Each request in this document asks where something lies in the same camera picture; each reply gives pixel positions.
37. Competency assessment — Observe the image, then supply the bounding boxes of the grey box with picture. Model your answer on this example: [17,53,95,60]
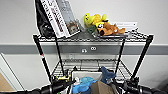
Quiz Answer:
[54,0,82,36]

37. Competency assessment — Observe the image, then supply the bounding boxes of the light blue plush toy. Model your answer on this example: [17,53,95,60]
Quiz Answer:
[71,76,98,94]

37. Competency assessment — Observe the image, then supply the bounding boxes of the orange dog plush toy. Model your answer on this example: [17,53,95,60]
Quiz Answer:
[94,20,127,37]

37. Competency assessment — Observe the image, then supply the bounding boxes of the pale woven basket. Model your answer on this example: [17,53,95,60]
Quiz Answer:
[70,70,118,94]

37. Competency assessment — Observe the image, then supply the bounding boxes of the black wire shelf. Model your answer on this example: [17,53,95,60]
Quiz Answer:
[31,29,155,94]

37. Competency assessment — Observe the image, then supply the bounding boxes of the flat white box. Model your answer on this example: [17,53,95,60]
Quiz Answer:
[112,20,140,33]

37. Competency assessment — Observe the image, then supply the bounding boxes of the brown cardboard box in basket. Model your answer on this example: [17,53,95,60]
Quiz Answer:
[89,78,116,94]

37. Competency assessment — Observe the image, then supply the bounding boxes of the white wall socket pair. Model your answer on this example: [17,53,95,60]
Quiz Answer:
[80,46,98,55]

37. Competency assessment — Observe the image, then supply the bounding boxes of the yellow green plush toy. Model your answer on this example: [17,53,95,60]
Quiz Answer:
[82,12,109,30]

